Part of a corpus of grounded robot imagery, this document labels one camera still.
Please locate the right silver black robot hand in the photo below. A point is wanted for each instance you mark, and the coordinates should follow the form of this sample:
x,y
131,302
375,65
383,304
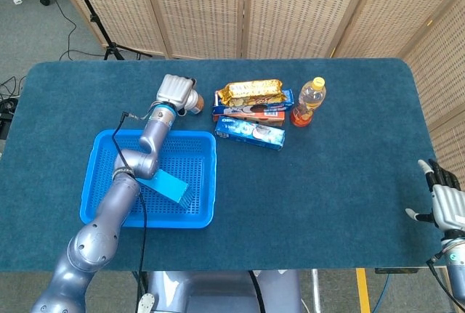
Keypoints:
x,y
447,206

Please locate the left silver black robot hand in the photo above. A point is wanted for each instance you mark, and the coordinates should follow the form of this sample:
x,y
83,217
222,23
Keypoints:
x,y
174,89

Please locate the transparent jar with white lid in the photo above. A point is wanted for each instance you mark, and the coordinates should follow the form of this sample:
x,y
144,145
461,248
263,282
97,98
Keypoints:
x,y
196,104

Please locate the gold snack packet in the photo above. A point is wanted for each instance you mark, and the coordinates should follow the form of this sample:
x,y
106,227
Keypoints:
x,y
250,89

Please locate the blue chocolate cereal box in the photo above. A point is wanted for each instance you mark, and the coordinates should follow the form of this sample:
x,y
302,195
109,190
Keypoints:
x,y
170,186

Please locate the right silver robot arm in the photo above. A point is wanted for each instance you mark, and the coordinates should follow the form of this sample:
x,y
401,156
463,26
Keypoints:
x,y
457,269

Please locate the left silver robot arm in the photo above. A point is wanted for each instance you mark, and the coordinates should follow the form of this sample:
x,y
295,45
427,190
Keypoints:
x,y
109,211

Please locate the blue box with barcode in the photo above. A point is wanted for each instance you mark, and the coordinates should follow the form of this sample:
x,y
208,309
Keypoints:
x,y
247,131

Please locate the orange brown biscuit box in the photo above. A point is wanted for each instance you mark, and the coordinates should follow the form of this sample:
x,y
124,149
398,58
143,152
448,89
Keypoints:
x,y
272,120

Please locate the blue box with large cookie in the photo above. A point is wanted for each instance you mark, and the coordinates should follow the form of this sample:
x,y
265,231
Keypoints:
x,y
279,100

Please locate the black tripod stand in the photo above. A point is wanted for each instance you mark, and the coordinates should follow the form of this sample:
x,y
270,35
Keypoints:
x,y
105,37

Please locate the blue perforated plastic basket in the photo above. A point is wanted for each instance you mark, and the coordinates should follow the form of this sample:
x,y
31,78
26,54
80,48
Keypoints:
x,y
196,182

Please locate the orange drink bottle yellow cap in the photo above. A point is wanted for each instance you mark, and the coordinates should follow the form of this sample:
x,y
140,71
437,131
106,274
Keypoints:
x,y
309,102

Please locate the teal table mat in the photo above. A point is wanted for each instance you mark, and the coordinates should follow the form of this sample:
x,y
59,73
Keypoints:
x,y
309,189

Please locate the wicker folding screen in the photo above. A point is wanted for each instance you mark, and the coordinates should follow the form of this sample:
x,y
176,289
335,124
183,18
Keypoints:
x,y
290,8

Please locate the metal table leg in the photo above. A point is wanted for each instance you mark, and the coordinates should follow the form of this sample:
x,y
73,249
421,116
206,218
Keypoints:
x,y
316,291

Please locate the silver robot torso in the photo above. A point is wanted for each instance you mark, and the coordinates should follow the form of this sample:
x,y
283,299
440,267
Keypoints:
x,y
218,291

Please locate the white torso bracket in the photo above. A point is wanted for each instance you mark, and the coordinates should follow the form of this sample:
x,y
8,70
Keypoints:
x,y
145,304

